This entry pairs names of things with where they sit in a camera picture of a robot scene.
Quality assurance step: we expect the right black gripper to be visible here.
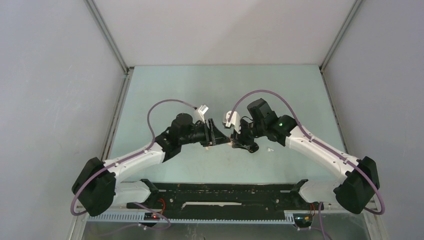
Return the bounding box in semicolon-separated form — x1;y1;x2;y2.
230;118;266;150

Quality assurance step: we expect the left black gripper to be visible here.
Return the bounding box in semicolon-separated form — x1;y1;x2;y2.
179;118;230;147

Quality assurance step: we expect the beige earbud charging case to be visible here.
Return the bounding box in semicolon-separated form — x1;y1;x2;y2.
221;136;231;144

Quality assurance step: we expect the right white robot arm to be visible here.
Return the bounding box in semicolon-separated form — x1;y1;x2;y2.
222;98;380;214

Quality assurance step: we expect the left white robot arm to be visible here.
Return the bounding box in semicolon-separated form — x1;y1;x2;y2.
71;113;230;217

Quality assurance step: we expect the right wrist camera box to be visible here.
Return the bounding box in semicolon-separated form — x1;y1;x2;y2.
222;110;241;134

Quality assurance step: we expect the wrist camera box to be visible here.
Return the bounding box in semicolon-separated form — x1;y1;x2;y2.
193;104;209;124
222;110;241;134

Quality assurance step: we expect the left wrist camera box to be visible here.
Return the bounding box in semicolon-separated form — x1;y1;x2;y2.
193;104;209;124

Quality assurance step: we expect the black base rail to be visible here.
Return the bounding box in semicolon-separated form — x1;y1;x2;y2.
142;182;324;222

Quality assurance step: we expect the grey slotted cable duct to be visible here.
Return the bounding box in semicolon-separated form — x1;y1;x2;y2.
87;211;296;225

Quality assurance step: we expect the left aluminium frame post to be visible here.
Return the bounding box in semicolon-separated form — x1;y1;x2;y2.
83;0;134;160

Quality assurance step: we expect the aluminium frame post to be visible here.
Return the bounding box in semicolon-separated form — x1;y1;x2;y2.
83;0;134;160
319;0;366;153

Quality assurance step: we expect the right aluminium frame post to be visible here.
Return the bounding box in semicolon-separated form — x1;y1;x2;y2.
319;0;366;153

